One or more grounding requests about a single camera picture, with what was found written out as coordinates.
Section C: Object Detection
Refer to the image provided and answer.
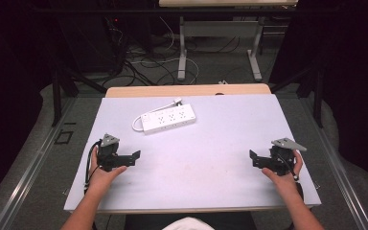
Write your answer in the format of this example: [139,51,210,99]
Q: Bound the white power strip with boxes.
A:
[141,103,197,136]

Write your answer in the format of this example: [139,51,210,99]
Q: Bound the white desk with metal legs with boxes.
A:
[158,0,299,82]

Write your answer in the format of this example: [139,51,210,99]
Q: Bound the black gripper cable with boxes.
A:
[277,154,301,183]
[83,139,104,196]

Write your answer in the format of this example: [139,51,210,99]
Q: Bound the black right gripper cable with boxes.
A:
[277,154,301,183]

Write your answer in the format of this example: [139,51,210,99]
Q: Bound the person's right hand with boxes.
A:
[261,149,304,194]

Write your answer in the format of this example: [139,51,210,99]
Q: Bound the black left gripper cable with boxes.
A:
[83,139,104,196]

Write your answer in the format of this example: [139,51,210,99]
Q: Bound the white table cover sheet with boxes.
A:
[63,93,322,213]

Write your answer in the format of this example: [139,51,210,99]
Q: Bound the person's left hand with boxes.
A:
[87,154,128,194]

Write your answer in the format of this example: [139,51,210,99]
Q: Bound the white power strip cable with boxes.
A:
[131,101,177,132]

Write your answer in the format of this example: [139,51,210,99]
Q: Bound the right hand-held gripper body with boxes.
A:
[268,137,308,177]

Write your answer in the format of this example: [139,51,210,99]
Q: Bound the black metal stand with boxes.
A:
[47,54,108,127]
[269,61,327,129]

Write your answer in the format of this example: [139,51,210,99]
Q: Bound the person's white shirt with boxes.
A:
[161,217,216,230]

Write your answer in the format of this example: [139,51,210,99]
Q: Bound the person's dark trousers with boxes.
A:
[124,211,259,230]

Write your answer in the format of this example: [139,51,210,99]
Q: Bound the tangle of floor cables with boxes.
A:
[102,15,242,88]

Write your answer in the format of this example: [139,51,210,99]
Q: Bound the aluminium floor rail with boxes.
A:
[0,97,78,230]
[298,95,368,230]

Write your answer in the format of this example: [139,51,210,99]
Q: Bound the black floor socket cover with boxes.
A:
[54,129,75,146]

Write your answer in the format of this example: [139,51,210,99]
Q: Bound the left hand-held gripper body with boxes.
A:
[96,132,123,173]

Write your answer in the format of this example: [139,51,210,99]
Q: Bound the dark computer tower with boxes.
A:
[57,12,128,76]

